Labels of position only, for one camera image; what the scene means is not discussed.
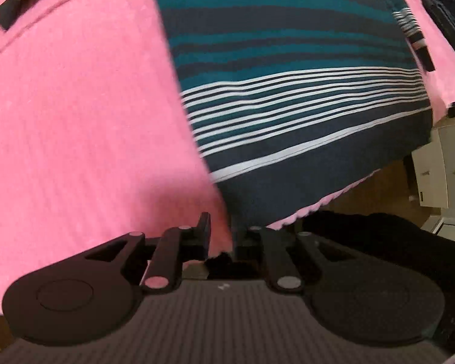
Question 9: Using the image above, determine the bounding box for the navy teal striped shirt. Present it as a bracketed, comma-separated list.
[0, 0, 436, 232]

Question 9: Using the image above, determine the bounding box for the pink ribbed bed blanket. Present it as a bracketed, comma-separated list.
[0, 0, 455, 316]

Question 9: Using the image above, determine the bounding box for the white drawer cabinet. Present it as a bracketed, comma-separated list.
[412, 117, 455, 234]

